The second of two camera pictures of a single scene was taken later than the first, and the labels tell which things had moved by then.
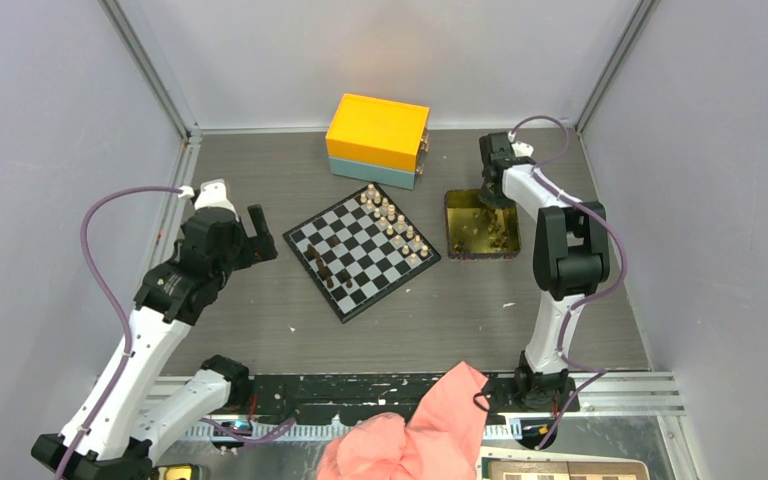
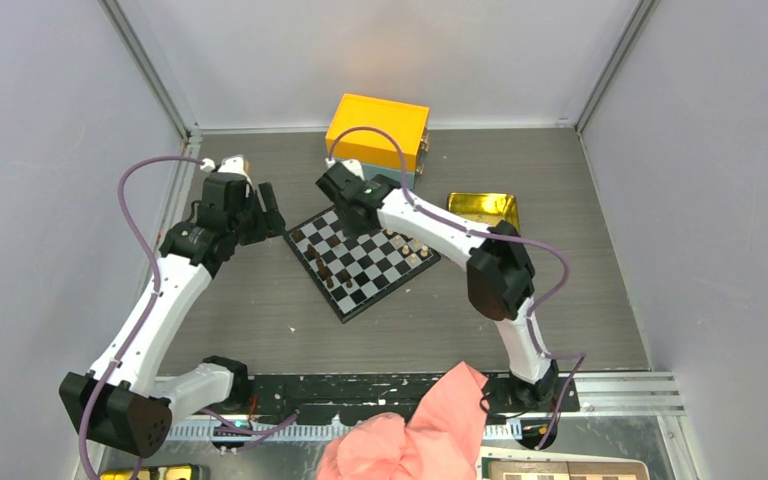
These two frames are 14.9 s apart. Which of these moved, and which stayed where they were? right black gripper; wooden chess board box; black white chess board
Moved: right black gripper
Stayed: black white chess board; wooden chess board box
